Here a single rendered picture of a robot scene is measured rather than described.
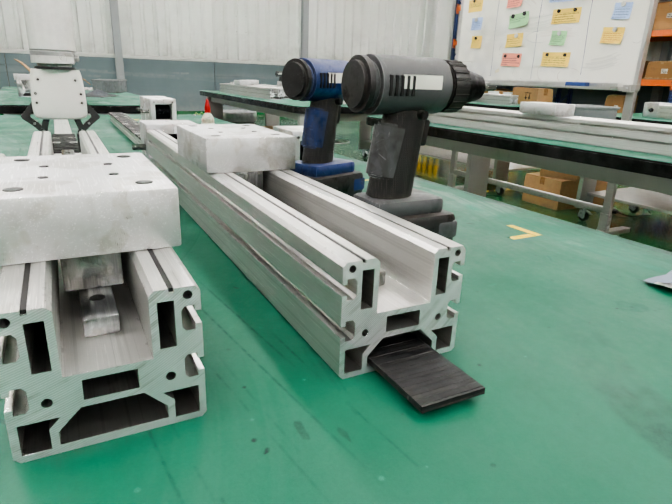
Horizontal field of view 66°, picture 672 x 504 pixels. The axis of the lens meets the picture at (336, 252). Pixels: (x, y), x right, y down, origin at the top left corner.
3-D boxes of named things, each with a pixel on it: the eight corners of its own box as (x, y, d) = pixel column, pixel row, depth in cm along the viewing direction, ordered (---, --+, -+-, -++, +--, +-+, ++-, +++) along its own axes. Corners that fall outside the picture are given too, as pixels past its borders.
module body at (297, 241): (150, 173, 102) (146, 129, 99) (200, 171, 106) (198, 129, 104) (338, 380, 35) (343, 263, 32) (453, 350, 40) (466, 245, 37)
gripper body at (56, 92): (81, 63, 111) (87, 117, 114) (26, 61, 106) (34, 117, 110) (83, 63, 104) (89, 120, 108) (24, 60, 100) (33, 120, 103)
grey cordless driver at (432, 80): (329, 247, 62) (335, 53, 55) (456, 230, 71) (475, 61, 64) (362, 267, 56) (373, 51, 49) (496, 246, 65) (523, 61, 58)
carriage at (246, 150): (179, 173, 73) (176, 124, 71) (253, 169, 78) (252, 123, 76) (208, 197, 60) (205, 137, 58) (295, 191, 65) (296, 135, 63)
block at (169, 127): (131, 166, 108) (126, 120, 105) (190, 164, 114) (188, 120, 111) (137, 174, 101) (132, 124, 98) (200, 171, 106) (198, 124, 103)
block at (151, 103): (139, 123, 193) (137, 97, 190) (170, 123, 198) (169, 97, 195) (145, 126, 185) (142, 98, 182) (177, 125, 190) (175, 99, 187)
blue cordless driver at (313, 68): (274, 204, 82) (274, 56, 75) (355, 188, 96) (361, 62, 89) (309, 213, 77) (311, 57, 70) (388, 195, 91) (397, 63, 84)
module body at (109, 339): (40, 179, 93) (32, 131, 91) (100, 176, 98) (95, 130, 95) (14, 465, 27) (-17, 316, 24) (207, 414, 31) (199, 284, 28)
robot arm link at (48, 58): (77, 52, 110) (79, 67, 111) (29, 50, 106) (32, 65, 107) (79, 51, 103) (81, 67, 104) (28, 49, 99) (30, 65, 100)
